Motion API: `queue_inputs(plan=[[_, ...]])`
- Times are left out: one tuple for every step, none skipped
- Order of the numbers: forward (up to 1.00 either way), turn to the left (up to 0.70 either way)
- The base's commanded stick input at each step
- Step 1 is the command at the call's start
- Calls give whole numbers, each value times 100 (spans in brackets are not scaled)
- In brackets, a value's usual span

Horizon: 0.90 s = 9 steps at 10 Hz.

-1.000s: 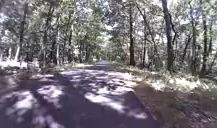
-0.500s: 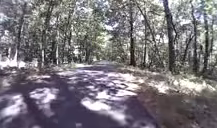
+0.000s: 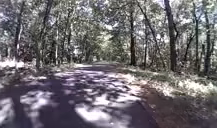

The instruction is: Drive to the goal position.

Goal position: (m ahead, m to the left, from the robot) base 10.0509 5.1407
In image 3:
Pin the wood of trees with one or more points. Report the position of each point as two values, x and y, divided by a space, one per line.
106 30

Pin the grey asphalt path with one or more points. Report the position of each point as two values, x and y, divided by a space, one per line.
79 96

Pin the leafy verge with undergrowth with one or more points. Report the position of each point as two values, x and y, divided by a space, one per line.
182 93

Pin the shaded grassy verge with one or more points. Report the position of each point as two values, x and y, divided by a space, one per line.
16 71

